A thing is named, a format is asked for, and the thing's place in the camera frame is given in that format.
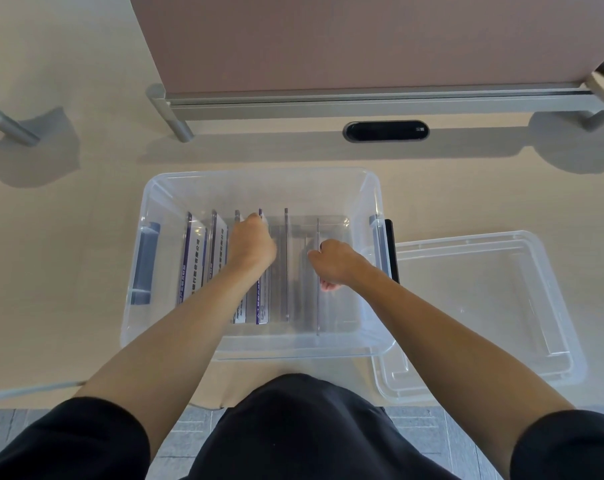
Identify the person's right forearm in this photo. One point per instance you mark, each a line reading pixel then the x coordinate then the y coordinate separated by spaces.
pixel 457 354

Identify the clear plastic bin lid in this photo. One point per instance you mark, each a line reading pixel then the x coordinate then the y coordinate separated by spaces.
pixel 482 304

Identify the person's left hand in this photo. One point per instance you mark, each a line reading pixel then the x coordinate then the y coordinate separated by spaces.
pixel 252 244

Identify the clear plastic storage bin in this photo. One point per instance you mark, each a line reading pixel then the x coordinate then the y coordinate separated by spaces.
pixel 262 189

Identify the black flat bar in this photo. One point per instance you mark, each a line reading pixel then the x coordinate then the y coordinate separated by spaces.
pixel 392 249

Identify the grey metal divider leg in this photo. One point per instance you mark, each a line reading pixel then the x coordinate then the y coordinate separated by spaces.
pixel 7 123

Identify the grey metal divider frame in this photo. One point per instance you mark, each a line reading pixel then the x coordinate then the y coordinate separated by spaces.
pixel 382 105

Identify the person's right thumb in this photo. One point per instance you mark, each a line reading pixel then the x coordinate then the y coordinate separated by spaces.
pixel 316 258

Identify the acrylic sign with purple print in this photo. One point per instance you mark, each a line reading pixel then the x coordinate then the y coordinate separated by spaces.
pixel 193 259
pixel 217 244

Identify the pink desk divider panel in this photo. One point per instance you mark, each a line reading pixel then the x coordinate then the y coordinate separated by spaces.
pixel 372 39

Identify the person's right hand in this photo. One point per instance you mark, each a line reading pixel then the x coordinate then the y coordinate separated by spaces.
pixel 342 264

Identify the person's black clothing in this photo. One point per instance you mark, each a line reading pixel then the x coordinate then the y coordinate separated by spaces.
pixel 302 434

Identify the person's left fingers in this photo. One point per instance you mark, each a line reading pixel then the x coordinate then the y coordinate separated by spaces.
pixel 249 222

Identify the person's left forearm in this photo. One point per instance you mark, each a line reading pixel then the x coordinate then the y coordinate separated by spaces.
pixel 182 344

